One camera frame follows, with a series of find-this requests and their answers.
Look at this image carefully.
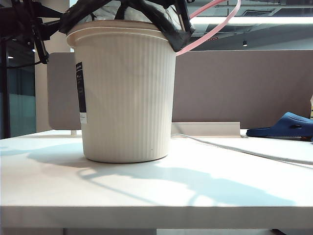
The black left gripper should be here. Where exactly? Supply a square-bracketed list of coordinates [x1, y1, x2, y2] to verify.
[31, 6, 65, 42]

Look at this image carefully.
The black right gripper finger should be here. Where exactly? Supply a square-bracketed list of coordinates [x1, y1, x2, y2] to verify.
[176, 0, 185, 30]
[182, 0, 196, 32]

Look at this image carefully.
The black garbage bag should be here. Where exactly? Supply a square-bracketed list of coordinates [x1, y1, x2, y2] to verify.
[58, 0, 197, 53]

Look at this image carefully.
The white ribbed trash can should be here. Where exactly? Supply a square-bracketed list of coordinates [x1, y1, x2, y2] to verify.
[66, 20, 178, 164]

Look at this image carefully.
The crumpled clear plastic wrap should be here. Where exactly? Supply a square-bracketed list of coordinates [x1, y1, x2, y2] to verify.
[91, 3, 180, 33]

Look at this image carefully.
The ceiling air vent grille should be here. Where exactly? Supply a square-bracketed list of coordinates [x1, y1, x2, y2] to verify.
[244, 9, 273, 17]

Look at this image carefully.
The white round column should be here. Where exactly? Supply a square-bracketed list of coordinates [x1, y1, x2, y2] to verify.
[34, 31, 75, 133]

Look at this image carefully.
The long ceiling light strip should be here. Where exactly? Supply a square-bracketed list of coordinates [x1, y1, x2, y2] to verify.
[189, 16, 313, 25]

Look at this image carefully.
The grey rounded desk divider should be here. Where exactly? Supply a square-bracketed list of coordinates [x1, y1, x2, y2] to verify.
[46, 52, 83, 131]

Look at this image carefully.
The dark product label sticker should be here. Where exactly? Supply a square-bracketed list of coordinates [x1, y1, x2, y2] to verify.
[75, 62, 89, 124]

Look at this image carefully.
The brown partition panel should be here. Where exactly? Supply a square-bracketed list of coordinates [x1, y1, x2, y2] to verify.
[172, 50, 313, 123]

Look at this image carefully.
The blue clog slipper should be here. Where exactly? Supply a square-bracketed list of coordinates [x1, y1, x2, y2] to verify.
[245, 111, 313, 143]

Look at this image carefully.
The grey cable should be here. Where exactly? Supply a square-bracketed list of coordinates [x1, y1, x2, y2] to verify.
[170, 133, 313, 169]

